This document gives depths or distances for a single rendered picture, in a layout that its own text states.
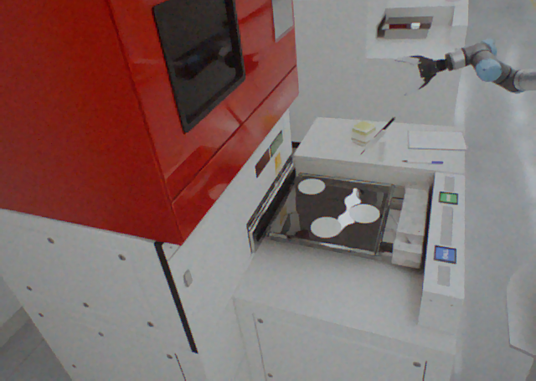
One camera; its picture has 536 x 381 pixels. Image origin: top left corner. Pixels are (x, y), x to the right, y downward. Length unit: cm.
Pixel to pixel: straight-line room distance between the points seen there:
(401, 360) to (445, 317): 18
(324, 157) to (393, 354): 75
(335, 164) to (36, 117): 106
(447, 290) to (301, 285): 42
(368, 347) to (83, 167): 87
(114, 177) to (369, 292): 80
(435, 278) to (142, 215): 74
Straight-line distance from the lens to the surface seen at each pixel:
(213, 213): 109
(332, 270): 134
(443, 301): 115
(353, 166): 159
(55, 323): 160
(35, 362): 257
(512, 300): 137
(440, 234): 129
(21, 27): 83
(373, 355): 129
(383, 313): 125
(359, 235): 134
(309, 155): 162
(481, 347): 227
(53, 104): 86
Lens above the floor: 180
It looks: 34 degrees down
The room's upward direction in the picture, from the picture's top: 7 degrees counter-clockwise
